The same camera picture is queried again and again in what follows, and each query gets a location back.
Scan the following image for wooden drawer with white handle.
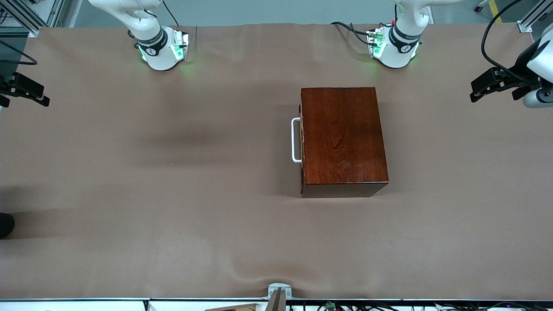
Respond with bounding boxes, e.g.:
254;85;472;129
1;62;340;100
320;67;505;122
291;104;304;194

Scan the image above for dark brown wooden cabinet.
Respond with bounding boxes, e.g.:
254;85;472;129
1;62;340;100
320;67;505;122
300;86;389;198

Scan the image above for brown table mat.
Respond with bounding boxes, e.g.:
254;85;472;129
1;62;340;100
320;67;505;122
0;22;553;301

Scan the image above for light wooden board piece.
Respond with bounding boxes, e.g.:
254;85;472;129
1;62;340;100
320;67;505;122
204;303;260;311

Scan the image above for aluminium profile frame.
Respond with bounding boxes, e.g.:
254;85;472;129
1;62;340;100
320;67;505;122
517;0;553;33

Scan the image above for aluminium frame with diagonal struts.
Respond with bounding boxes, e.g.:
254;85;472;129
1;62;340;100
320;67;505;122
0;0;65;37

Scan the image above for black left arm base cables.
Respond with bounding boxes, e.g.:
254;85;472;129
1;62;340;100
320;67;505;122
331;21;381;47

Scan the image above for black right arm base cable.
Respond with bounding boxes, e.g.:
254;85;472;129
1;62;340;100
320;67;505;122
162;0;180;27

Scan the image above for grey metal clamp bracket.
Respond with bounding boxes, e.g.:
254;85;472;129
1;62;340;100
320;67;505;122
266;283;292;311

